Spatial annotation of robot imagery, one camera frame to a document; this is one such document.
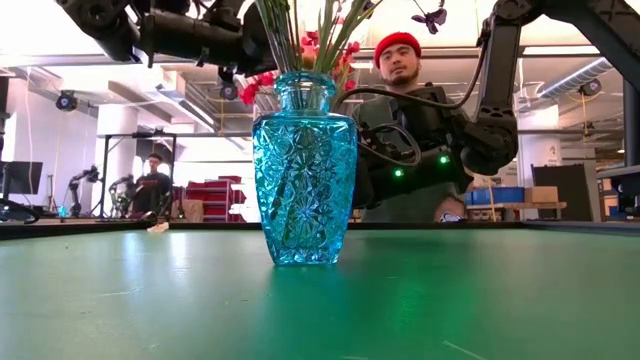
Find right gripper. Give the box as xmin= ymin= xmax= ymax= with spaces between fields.
xmin=355 ymin=125 xmax=396 ymax=210

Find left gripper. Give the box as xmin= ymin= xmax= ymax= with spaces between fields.
xmin=238 ymin=2 xmax=279 ymax=76

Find pink artificial tulip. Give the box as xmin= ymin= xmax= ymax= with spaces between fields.
xmin=299 ymin=43 xmax=320 ymax=70

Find blue cut glass vase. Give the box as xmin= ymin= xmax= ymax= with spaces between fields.
xmin=251 ymin=69 xmax=359 ymax=267

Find person's hand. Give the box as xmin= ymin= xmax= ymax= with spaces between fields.
xmin=433 ymin=195 xmax=466 ymax=224

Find person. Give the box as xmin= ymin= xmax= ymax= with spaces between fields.
xmin=352 ymin=31 xmax=474 ymax=224
xmin=130 ymin=152 xmax=174 ymax=220

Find blue storage bins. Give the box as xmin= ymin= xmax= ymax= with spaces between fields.
xmin=469 ymin=186 xmax=526 ymax=207

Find red knit hat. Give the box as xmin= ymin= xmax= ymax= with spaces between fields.
xmin=373 ymin=31 xmax=423 ymax=69

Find wooden shelf cart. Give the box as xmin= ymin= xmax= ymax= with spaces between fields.
xmin=464 ymin=201 xmax=568 ymax=222

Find red bin rack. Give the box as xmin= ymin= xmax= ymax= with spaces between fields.
xmin=183 ymin=174 xmax=248 ymax=224

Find white pillar with sign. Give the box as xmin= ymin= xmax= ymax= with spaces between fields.
xmin=514 ymin=103 xmax=563 ymax=189

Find brown cardboard box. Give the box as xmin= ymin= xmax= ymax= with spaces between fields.
xmin=524 ymin=185 xmax=560 ymax=204

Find plain white pillar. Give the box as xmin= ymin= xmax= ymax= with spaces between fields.
xmin=93 ymin=103 xmax=140 ymax=217

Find black panel board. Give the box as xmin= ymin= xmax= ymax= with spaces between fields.
xmin=530 ymin=163 xmax=592 ymax=217

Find green table mat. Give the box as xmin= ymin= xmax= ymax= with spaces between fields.
xmin=0 ymin=228 xmax=640 ymax=360

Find dark flat monitor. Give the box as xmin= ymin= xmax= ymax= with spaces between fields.
xmin=0 ymin=160 xmax=44 ymax=196

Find black ceiling camera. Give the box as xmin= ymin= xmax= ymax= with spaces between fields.
xmin=218 ymin=79 xmax=241 ymax=102
xmin=54 ymin=88 xmax=80 ymax=113
xmin=578 ymin=78 xmax=604 ymax=98

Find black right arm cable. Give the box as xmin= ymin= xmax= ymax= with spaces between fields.
xmin=331 ymin=29 xmax=490 ymax=169

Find yellow hanging rope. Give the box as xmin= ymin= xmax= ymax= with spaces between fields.
xmin=487 ymin=174 xmax=498 ymax=222

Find black metal frame stand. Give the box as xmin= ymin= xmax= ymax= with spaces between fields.
xmin=98 ymin=130 xmax=178 ymax=220

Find silver ventilation duct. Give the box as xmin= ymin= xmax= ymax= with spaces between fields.
xmin=537 ymin=55 xmax=622 ymax=100

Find grey overhead frame bar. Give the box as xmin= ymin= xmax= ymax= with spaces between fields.
xmin=0 ymin=44 xmax=601 ymax=69

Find black camera stand pole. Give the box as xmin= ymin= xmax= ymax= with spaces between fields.
xmin=622 ymin=79 xmax=640 ymax=169

